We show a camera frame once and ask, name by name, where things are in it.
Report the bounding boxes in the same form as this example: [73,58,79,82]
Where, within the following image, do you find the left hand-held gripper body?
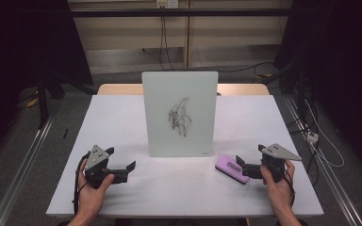
[84,143,130,190]

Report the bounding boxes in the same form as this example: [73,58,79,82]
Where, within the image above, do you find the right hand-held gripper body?
[240,142,303,184]

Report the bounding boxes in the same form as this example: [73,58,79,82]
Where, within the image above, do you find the purple whiteboard eraser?
[214,153,251,186]

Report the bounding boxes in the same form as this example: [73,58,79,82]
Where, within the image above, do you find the person's right hand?
[259,159,297,215]

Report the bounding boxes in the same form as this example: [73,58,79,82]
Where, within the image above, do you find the person's left hand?
[76,158,116,218]

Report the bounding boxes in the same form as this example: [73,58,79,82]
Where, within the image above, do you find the white power strip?
[305,131,320,144]

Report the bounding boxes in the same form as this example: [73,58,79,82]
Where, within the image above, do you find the scribbled glass whiteboard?
[140,71,220,158]

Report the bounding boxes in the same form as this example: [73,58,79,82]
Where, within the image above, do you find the black metal stand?
[36,67,65,130]

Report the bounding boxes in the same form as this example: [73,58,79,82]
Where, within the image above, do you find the black curtain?
[272,0,362,180]
[0,0,94,168]

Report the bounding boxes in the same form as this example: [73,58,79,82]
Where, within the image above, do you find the black horizontal bar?
[69,8,296,18]

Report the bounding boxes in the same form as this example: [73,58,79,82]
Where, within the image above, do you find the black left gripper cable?
[72,152,91,217]

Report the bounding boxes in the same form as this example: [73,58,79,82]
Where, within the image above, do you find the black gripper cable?
[282,169,297,209]
[72,152,91,217]

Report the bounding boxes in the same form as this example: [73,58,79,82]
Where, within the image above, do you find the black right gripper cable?
[282,169,297,209]

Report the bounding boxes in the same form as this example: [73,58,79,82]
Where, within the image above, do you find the aluminium floor rail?
[282,93,362,226]
[0,114,56,226]

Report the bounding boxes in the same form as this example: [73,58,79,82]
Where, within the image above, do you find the white cable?
[304,98,346,169]

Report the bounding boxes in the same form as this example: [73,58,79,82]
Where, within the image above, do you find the black hanging cables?
[158,15,175,73]

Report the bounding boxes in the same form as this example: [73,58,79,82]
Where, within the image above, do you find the white wall outlet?
[156,0,180,9]

